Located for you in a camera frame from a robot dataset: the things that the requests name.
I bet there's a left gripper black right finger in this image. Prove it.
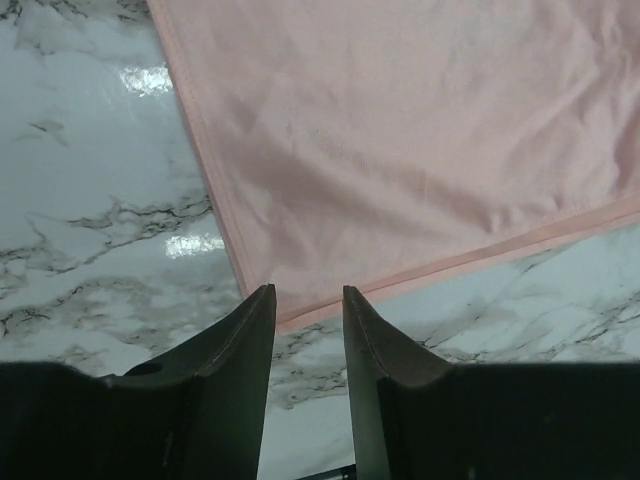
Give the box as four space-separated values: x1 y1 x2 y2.
342 286 639 479

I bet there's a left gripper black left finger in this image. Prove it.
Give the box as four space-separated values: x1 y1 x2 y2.
1 285 276 479

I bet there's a pink cloth napkin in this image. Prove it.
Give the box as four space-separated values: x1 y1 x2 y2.
149 1 639 333

